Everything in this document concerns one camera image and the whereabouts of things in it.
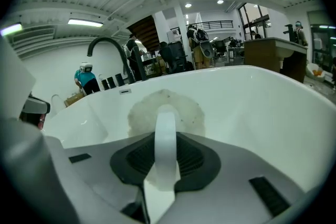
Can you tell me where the white bathtub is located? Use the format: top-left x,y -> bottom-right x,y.
41,65 -> 336,218

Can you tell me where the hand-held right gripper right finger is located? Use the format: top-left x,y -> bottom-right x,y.
156,131 -> 307,224

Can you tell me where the dark wooden staircase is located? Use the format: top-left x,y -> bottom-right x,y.
126,15 -> 160,52

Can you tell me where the white toilet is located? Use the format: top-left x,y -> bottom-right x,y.
50,94 -> 66,115

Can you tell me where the black knob blue dot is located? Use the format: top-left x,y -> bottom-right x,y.
114,73 -> 125,87

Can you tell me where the white fluffy wiping pad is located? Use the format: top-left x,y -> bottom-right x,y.
127,88 -> 206,191

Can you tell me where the wooden vanity cabinet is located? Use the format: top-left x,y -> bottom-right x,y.
243,37 -> 308,83

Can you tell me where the black gooseneck faucet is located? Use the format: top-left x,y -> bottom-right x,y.
87,36 -> 136,84

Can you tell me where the black balcony railing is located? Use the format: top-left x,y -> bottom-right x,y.
170,20 -> 234,35

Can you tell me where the black vanity faucet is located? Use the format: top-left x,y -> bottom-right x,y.
285,24 -> 297,41

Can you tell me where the black and white backpack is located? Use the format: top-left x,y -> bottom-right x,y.
191,28 -> 215,59

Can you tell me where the black office chair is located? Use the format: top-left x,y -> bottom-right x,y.
167,41 -> 190,73

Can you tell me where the white hard-shell backpack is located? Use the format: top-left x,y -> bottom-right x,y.
79,61 -> 93,73

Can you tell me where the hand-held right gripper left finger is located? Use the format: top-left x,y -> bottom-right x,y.
64,132 -> 154,224

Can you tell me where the white ceiling air vent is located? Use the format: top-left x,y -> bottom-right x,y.
12,27 -> 55,44

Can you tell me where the brown cardboard box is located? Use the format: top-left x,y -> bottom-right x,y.
64,91 -> 86,108

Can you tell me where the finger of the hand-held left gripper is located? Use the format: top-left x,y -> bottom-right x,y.
22,96 -> 51,115

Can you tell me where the white ceiling light tube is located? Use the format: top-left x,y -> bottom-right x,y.
67,18 -> 103,28
0,23 -> 23,37

